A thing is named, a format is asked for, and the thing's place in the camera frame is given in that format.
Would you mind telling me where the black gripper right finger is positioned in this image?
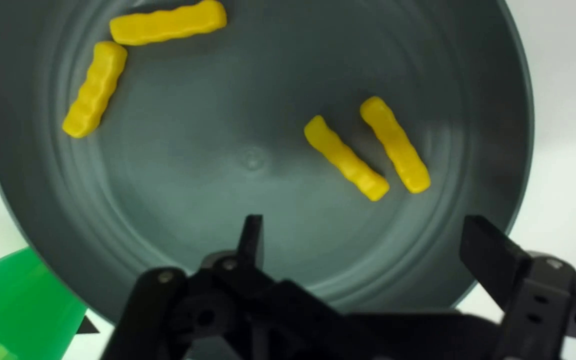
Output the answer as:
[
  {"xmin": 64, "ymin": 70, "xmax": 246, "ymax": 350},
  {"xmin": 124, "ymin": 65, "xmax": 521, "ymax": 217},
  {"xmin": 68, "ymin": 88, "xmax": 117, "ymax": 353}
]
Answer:
[{"xmin": 460, "ymin": 217, "xmax": 576, "ymax": 360}]

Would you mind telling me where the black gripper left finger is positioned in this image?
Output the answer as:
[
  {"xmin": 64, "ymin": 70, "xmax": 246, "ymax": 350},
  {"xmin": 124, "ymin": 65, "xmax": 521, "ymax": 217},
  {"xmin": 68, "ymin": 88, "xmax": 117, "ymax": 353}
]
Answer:
[{"xmin": 102, "ymin": 214, "xmax": 337, "ymax": 360}]

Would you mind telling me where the grey round plate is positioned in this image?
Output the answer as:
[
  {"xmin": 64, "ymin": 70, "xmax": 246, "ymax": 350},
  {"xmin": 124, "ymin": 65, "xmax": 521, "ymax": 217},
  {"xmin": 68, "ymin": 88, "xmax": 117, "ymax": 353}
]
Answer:
[{"xmin": 0, "ymin": 0, "xmax": 534, "ymax": 318}]

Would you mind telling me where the green plastic cup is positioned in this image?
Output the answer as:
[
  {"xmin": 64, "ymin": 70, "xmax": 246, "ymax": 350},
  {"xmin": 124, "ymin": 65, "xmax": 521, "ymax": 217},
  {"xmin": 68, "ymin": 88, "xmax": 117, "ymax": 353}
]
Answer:
[{"xmin": 0, "ymin": 248, "xmax": 87, "ymax": 360}]

